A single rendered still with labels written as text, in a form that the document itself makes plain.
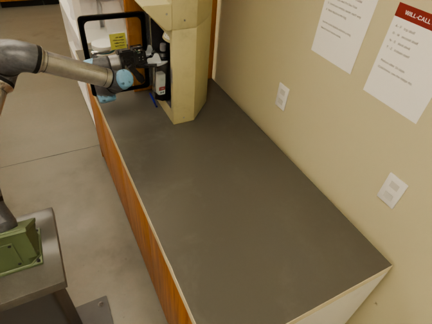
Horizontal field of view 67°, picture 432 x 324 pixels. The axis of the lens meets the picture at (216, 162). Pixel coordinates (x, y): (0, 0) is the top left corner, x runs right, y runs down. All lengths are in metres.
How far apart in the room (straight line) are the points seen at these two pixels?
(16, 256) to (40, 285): 0.11
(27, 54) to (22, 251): 0.62
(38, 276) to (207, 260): 0.53
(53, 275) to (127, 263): 1.11
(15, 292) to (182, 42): 1.08
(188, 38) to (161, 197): 0.68
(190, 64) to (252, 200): 0.66
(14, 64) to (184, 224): 0.78
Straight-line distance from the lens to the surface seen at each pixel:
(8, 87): 1.36
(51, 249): 1.25
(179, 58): 1.50
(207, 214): 1.26
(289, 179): 1.45
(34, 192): 2.82
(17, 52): 1.27
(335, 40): 1.29
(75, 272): 2.30
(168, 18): 1.42
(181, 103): 1.62
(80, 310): 2.16
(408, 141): 1.16
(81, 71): 1.34
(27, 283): 1.21
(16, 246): 1.15
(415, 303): 1.41
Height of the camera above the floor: 1.92
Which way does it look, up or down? 42 degrees down
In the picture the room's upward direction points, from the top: 6 degrees clockwise
